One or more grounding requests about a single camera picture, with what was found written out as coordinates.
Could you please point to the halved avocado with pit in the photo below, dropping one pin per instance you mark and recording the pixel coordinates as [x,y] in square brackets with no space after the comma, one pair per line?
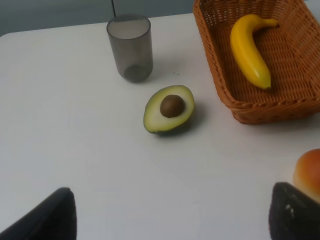
[168,109]

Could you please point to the grey translucent plastic cup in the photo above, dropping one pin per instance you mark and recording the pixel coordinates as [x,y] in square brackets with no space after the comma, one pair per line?
[130,39]

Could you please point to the yellow banana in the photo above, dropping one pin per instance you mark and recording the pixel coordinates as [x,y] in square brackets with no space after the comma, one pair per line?
[245,51]

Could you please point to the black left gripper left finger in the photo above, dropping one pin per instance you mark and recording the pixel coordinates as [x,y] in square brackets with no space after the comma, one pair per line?
[55,218]

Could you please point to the brown wicker basket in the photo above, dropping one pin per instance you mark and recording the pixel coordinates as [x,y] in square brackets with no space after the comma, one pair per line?
[291,52]

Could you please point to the round orange bread bun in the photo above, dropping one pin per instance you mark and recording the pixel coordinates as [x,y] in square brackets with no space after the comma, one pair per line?
[306,176]

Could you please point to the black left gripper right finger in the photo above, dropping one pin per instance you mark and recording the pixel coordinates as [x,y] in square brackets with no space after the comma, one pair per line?
[292,214]

